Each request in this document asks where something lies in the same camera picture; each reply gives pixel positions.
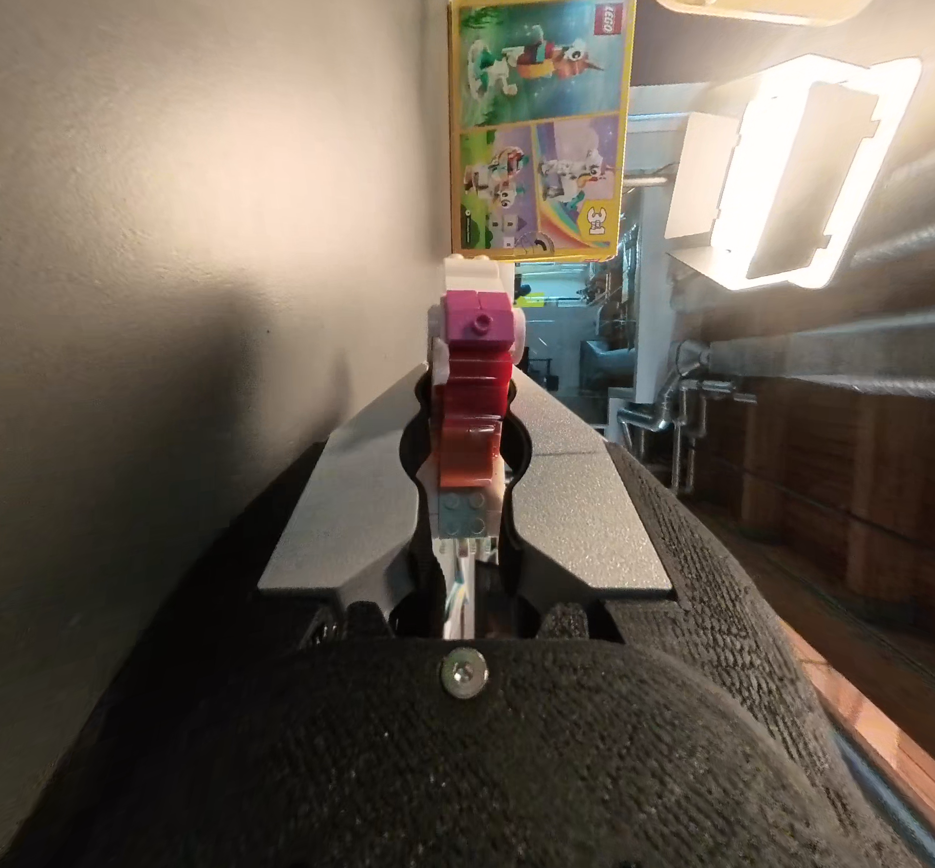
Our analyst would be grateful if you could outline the large silver ventilation duct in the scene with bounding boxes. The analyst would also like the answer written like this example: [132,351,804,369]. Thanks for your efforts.
[705,305,935,390]

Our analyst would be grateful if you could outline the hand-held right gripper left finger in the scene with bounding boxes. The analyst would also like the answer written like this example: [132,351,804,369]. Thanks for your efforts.
[257,362,439,604]

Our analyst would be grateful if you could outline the yellow toy set box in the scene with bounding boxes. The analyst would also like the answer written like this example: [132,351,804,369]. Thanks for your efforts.
[448,0,638,260]

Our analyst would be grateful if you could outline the toy brick unicorn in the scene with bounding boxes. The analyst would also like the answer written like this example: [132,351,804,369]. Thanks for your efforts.
[427,254,528,640]

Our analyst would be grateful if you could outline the silver pipe cluster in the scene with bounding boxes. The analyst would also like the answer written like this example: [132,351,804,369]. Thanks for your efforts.
[617,338,757,496]

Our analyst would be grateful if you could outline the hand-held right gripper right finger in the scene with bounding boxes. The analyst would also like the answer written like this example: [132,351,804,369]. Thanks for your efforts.
[503,371,673,604]

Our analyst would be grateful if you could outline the bright ceiling light panel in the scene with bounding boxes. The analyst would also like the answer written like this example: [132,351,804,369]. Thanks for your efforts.
[663,53,924,292]

